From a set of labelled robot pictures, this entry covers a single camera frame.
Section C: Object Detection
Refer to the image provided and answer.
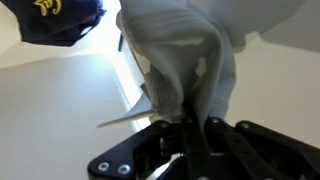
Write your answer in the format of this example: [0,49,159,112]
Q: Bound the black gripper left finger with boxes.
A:
[87,100,214,180]

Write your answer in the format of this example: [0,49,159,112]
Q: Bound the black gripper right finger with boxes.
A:
[206,116,320,180]

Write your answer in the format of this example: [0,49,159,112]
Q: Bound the white baseball cap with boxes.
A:
[97,0,306,129]

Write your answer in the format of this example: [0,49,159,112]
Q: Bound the navy cap with yellow logo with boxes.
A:
[0,0,108,48]

